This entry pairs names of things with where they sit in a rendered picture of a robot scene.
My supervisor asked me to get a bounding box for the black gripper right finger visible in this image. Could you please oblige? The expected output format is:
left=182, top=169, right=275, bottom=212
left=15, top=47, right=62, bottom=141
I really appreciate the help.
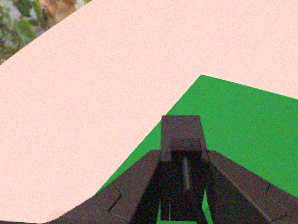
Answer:
left=205, top=151, right=298, bottom=224

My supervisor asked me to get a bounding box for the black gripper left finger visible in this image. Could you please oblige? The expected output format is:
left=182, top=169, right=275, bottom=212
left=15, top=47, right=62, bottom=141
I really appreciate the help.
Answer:
left=44, top=149, right=160, bottom=224

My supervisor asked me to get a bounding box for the green circuit board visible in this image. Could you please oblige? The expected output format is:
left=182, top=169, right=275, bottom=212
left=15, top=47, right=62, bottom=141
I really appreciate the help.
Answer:
left=94, top=75, right=298, bottom=197

